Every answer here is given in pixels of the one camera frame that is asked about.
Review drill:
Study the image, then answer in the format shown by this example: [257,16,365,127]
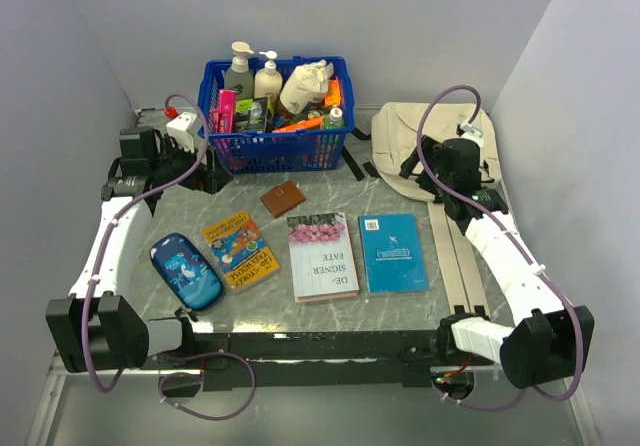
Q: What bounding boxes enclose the blue dinosaur pencil case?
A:
[149,233,224,312]

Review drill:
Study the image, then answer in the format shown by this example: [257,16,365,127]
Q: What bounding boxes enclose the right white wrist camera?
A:
[456,121,484,149]

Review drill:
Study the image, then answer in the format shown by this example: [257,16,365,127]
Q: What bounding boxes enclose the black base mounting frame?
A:
[143,330,470,392]

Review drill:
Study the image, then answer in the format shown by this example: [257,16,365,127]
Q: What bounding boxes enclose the yellow treehouse children's book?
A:
[202,211,280,292]

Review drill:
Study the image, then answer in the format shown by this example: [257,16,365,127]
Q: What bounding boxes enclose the green pump bottle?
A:
[224,41,254,101]

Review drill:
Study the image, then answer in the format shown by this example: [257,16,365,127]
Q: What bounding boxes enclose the pink box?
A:
[210,89,236,134]

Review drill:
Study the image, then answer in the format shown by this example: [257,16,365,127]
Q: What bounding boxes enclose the orange long packet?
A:
[274,116,324,134]

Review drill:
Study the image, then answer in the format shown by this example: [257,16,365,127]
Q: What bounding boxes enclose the beige drawstring cloth pouch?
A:
[279,59,334,115]

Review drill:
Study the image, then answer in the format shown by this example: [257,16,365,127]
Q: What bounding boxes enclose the white flower cover book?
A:
[287,212,360,303]

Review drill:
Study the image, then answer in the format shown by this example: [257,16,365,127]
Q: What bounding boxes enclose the beige canvas backpack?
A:
[371,102,502,316]

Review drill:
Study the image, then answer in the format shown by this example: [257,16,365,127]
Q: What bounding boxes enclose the brown leather wallet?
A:
[260,180,306,218]

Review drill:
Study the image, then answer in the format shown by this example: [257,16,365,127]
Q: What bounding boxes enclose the orange snack packet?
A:
[324,79,342,108]

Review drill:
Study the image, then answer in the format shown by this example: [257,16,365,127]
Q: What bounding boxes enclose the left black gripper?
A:
[150,133,233,194]

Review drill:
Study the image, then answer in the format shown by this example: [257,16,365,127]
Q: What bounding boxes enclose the blue plastic shopping basket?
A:
[198,56,356,175]

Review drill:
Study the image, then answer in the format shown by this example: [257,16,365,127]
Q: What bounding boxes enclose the green black box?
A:
[233,97,275,133]

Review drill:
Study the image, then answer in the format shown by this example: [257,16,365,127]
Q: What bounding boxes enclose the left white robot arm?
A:
[45,120,231,373]

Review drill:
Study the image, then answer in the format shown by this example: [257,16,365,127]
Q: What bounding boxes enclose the small green red-capped bottle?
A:
[322,107,344,130]

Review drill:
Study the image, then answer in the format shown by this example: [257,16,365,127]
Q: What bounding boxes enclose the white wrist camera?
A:
[456,121,484,149]
[166,112,202,154]

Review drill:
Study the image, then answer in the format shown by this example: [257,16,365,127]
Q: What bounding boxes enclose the blue paperback book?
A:
[359,214,429,294]

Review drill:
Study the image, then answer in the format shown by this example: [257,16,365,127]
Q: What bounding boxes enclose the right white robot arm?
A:
[400,136,595,389]

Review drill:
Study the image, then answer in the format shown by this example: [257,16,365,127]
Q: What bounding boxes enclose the cream pump lotion bottle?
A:
[254,50,283,103]

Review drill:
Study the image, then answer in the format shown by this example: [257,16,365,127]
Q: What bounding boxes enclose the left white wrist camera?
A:
[166,112,202,154]

